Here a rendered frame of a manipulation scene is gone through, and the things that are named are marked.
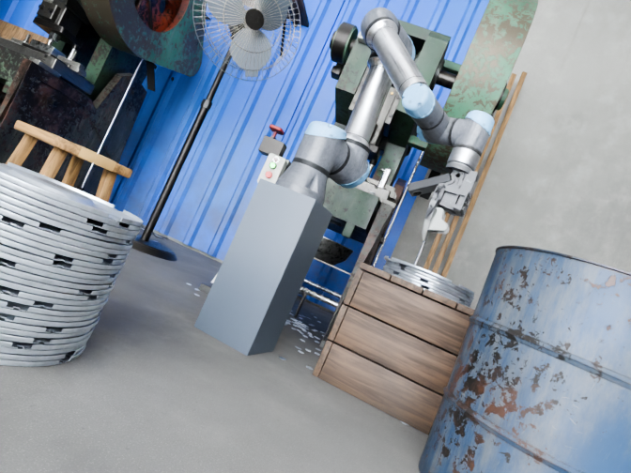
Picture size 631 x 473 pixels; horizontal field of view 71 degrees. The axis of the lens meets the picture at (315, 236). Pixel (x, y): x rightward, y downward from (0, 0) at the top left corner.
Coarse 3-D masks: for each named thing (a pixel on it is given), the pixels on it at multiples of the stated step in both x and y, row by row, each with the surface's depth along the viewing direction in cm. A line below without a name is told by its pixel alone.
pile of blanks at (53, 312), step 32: (0, 192) 61; (32, 192) 57; (0, 224) 57; (32, 224) 58; (64, 224) 60; (96, 224) 64; (128, 224) 75; (0, 256) 57; (32, 256) 58; (64, 256) 64; (96, 256) 65; (0, 288) 59; (32, 288) 60; (64, 288) 63; (96, 288) 68; (0, 320) 60; (32, 320) 61; (64, 320) 64; (96, 320) 76; (0, 352) 60; (32, 352) 62; (64, 352) 67
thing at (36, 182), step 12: (0, 168) 67; (12, 168) 76; (24, 168) 80; (12, 180) 57; (24, 180) 64; (36, 180) 65; (48, 180) 75; (48, 192) 58; (60, 192) 66; (72, 192) 72; (84, 192) 85; (72, 204) 60; (84, 204) 68; (96, 204) 77; (108, 204) 85; (108, 216) 64; (120, 216) 75; (132, 216) 82
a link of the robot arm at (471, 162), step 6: (456, 150) 114; (462, 150) 113; (468, 150) 112; (450, 156) 115; (456, 156) 113; (462, 156) 112; (468, 156) 112; (474, 156) 113; (456, 162) 113; (462, 162) 112; (468, 162) 112; (474, 162) 113; (474, 168) 114
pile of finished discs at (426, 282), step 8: (392, 264) 134; (392, 272) 133; (400, 272) 130; (408, 272) 128; (416, 272) 127; (408, 280) 128; (416, 280) 127; (424, 280) 128; (432, 280) 125; (440, 280) 125; (424, 288) 134; (432, 288) 125; (440, 288) 125; (448, 288) 125; (456, 288) 126; (448, 296) 126; (456, 296) 126; (464, 296) 127; (472, 296) 131; (464, 304) 128
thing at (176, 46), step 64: (64, 0) 227; (128, 0) 215; (192, 0) 259; (0, 64) 213; (64, 64) 225; (128, 64) 270; (192, 64) 284; (0, 128) 202; (64, 128) 236; (128, 128) 282
